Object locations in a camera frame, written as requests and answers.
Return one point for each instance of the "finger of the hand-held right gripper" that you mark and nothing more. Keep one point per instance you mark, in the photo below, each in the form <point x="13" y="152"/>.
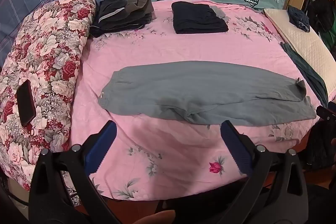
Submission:
<point x="328" y="114"/>

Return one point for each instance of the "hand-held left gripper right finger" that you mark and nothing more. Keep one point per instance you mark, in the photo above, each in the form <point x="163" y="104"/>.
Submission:
<point x="236" y="146"/>

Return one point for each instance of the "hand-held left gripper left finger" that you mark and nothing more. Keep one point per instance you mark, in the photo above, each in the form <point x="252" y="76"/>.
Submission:
<point x="101" y="146"/>

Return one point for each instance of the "grey pants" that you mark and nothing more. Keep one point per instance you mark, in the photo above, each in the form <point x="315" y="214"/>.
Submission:
<point x="197" y="87"/>

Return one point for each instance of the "black white-striped folded pants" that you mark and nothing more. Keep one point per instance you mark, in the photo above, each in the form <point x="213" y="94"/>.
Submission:
<point x="113" y="18"/>

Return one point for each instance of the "brown folded pants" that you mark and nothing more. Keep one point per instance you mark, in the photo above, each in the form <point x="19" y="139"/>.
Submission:
<point x="139" y="3"/>

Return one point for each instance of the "person's left hand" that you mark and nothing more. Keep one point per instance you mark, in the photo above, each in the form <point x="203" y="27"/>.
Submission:
<point x="160" y="217"/>

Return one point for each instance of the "dark green cloth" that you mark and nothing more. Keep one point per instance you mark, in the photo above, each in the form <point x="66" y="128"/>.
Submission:
<point x="307" y="69"/>

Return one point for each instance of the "pink floral bed sheet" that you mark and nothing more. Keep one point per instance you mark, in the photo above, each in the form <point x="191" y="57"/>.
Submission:
<point x="162" y="140"/>

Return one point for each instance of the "cream quilted pillow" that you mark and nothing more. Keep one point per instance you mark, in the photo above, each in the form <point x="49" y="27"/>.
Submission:
<point x="309" y="48"/>

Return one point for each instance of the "black smartphone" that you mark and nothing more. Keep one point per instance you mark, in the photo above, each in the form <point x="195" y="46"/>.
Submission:
<point x="25" y="103"/>

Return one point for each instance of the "black hanging jacket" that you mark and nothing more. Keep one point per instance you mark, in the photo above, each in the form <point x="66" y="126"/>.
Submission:
<point x="321" y="14"/>

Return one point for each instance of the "dark blue crumpled cloth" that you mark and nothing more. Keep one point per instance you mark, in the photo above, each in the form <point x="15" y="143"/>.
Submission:
<point x="299" y="18"/>

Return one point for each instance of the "red floral quilt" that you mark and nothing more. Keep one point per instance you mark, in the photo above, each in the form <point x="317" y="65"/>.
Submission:
<point x="52" y="56"/>

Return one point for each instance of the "small grey folded cloth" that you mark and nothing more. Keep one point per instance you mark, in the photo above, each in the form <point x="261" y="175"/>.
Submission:
<point x="219" y="12"/>

